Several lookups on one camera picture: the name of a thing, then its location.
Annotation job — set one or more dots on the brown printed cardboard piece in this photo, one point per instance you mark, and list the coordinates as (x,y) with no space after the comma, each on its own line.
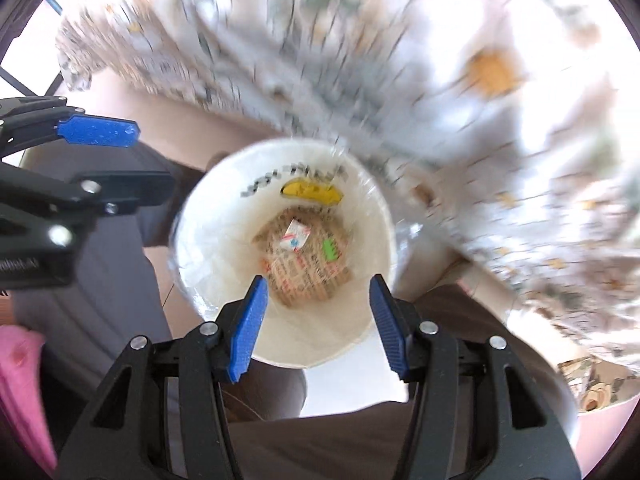
(310,280)

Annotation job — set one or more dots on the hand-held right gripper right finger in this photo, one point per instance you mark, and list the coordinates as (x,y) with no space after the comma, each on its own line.
(387,325)

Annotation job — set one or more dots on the bed with floral cover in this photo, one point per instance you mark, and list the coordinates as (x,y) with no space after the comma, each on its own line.
(400,60)

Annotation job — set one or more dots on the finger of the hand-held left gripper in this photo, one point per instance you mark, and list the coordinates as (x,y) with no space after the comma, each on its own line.
(95,130)
(135,187)

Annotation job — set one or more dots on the yellow peel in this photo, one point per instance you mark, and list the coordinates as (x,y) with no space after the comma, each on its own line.
(310,192)

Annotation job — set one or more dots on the person's grey trousers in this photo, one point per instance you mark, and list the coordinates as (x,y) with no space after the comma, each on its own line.
(100,285)

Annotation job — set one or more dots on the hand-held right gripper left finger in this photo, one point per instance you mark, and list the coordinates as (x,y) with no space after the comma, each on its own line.
(247,325)

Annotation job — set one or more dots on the pink fuzzy clothing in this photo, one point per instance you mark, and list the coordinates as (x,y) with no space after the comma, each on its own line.
(20,385)

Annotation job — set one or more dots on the small white packet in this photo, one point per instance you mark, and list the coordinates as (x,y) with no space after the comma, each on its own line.
(296,235)

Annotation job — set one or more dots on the white round waste bin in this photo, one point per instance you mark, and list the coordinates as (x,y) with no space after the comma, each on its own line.
(225,240)

